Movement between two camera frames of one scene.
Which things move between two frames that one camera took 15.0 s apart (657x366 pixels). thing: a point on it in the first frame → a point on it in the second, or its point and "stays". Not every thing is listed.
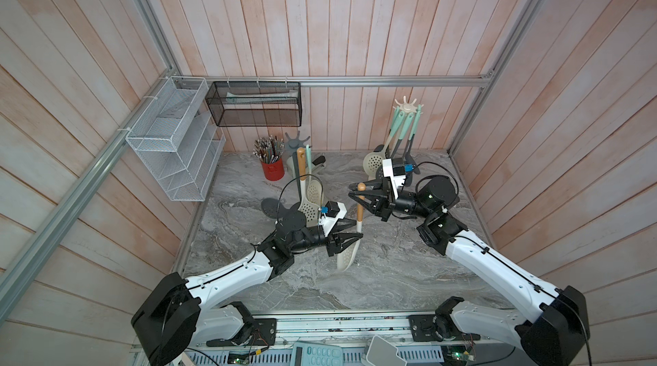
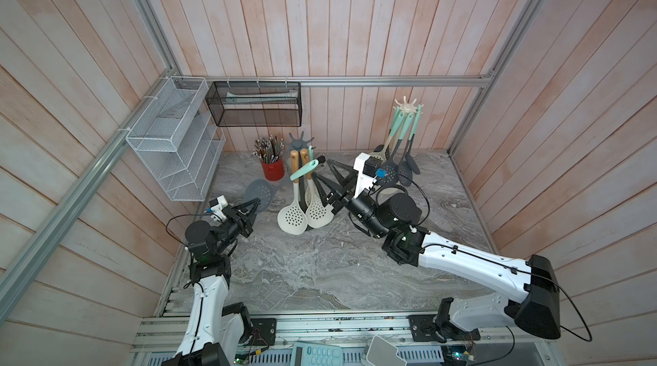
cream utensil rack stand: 406,107 stays
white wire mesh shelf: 178,137 stays
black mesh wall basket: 252,103 stays
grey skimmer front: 411,134 → 404,174
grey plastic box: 382,353 stays
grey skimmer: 411,159 stays
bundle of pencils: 269,149 stays
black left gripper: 338,244 → 237,215
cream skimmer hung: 373,160 stays
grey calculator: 316,354 stays
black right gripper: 384,207 → 345,201
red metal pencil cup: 274,171 stays
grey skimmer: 271,207 → 258,189
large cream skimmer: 346,257 → 292,218
